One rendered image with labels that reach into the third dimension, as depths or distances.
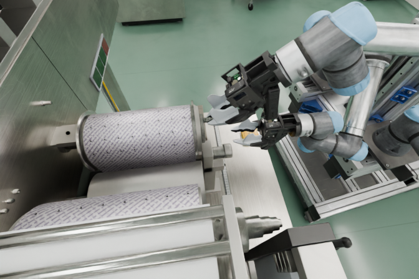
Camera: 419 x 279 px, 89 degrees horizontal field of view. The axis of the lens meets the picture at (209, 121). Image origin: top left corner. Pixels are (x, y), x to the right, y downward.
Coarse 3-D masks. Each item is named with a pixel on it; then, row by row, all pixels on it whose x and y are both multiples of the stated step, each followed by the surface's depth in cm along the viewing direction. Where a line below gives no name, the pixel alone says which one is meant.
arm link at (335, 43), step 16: (336, 16) 35; (352, 16) 34; (368, 16) 33; (304, 32) 39; (320, 32) 36; (336, 32) 35; (352, 32) 34; (368, 32) 34; (304, 48) 37; (320, 48) 36; (336, 48) 36; (352, 48) 36; (320, 64) 38; (336, 64) 39
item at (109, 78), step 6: (108, 66) 131; (108, 72) 130; (108, 78) 133; (114, 78) 139; (108, 84) 138; (114, 84) 138; (108, 90) 141; (114, 90) 142; (120, 90) 149; (114, 96) 147; (120, 96) 148; (120, 102) 152; (126, 102) 159; (120, 108) 157; (126, 108) 158
